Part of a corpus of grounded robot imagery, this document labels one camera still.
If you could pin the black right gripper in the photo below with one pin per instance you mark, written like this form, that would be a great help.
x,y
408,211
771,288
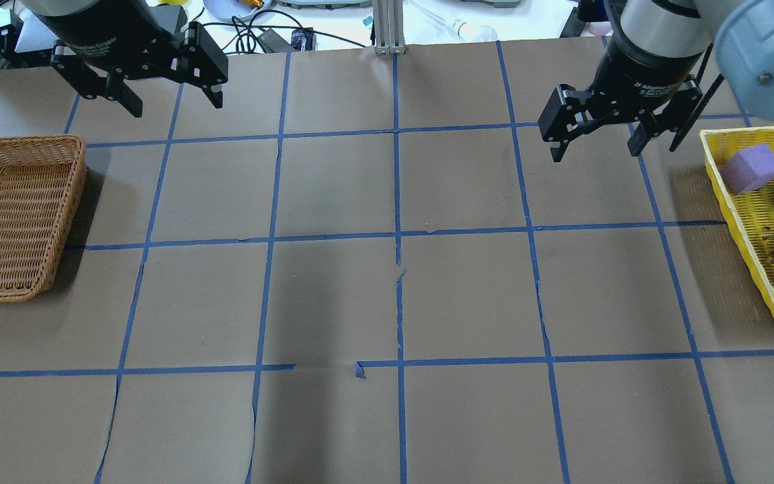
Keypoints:
x,y
642,72

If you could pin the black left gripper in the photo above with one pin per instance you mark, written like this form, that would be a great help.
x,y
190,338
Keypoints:
x,y
106,30

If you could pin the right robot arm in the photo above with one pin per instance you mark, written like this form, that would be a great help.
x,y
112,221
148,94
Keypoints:
x,y
735,37

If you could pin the white bowl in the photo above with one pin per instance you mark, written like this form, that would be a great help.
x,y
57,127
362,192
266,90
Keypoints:
x,y
227,10

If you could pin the purple foam block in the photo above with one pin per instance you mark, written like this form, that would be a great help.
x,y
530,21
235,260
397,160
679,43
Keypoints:
x,y
749,169

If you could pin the black power adapter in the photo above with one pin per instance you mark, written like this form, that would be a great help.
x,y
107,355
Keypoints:
x,y
301,40

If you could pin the yellow plastic basket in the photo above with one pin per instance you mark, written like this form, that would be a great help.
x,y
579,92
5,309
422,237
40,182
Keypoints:
x,y
749,216

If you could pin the clear plastic bottle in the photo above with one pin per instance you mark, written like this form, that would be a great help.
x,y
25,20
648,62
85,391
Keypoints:
x,y
458,28

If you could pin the brown wicker basket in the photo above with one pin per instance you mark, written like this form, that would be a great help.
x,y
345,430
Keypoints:
x,y
41,185

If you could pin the aluminium frame post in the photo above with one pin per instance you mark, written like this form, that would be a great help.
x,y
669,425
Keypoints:
x,y
388,27

